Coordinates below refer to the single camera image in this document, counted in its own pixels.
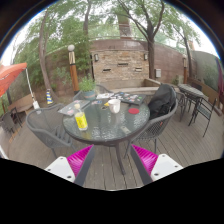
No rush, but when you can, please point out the grey laptop with stickers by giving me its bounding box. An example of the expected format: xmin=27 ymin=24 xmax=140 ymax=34
xmin=58 ymin=99 xmax=91 ymax=117

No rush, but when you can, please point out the blue and yellow striped bollard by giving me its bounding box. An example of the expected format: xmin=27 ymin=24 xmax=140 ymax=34
xmin=45 ymin=88 xmax=54 ymax=105

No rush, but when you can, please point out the black metal chair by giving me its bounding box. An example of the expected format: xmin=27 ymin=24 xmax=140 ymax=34
xmin=188 ymin=97 xmax=217 ymax=138

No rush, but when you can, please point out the green plant in blue pot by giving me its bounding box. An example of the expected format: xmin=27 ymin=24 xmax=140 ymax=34
xmin=78 ymin=74 xmax=98 ymax=101

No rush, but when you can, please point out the flat round red coaster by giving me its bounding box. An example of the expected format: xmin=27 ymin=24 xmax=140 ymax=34
xmin=128 ymin=107 xmax=141 ymax=115

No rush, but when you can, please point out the round dark patio table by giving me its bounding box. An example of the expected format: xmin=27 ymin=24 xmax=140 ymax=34
xmin=177 ymin=83 xmax=205 ymax=102

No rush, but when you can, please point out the tree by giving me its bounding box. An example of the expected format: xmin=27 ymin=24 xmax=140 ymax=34
xmin=109 ymin=0 xmax=188 ymax=80
xmin=13 ymin=0 xmax=91 ymax=104

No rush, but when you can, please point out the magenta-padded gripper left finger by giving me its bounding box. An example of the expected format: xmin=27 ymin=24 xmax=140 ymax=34
xmin=44 ymin=144 xmax=97 ymax=188

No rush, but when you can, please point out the white mug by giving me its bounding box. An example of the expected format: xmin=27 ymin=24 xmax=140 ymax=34
xmin=107 ymin=98 xmax=122 ymax=114

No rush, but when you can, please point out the dark chair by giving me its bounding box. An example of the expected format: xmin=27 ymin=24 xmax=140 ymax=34
xmin=0 ymin=107 xmax=24 ymax=136

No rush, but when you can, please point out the orange parasol with white pole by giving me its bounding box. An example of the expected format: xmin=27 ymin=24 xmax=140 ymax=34
xmin=0 ymin=62 xmax=40 ymax=110

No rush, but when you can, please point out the black laptop with stickers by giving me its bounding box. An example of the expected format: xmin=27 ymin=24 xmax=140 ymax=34
xmin=111 ymin=91 xmax=147 ymax=106

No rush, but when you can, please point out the white sticker sheet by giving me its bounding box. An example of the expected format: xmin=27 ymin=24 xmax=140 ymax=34
xmin=96 ymin=92 xmax=114 ymax=100

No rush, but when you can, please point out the clear bottle with yellow label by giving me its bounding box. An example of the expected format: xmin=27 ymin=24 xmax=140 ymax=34
xmin=73 ymin=103 xmax=89 ymax=132

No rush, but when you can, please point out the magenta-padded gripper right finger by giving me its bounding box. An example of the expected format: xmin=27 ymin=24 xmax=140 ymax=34
xmin=129 ymin=143 xmax=184 ymax=187

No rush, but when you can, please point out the black jacket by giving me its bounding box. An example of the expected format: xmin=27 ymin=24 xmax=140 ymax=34
xmin=147 ymin=83 xmax=177 ymax=120

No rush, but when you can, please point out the grey mesh chair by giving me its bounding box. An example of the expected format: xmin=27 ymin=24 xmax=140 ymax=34
xmin=73 ymin=84 xmax=113 ymax=101
xmin=124 ymin=96 xmax=179 ymax=158
xmin=25 ymin=103 xmax=78 ymax=158

